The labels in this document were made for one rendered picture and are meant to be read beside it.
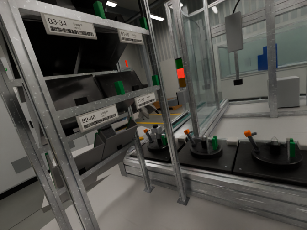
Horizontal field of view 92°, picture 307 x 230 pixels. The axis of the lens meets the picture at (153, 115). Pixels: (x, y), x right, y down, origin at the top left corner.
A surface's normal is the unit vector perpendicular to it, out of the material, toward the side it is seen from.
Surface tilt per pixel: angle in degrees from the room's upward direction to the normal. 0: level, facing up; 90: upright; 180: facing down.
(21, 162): 90
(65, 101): 65
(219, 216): 0
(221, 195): 90
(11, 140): 90
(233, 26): 90
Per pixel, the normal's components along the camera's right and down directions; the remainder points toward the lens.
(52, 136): 0.80, -0.04
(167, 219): -0.22, -0.95
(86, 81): 0.54, -0.40
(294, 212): -0.56, 0.30
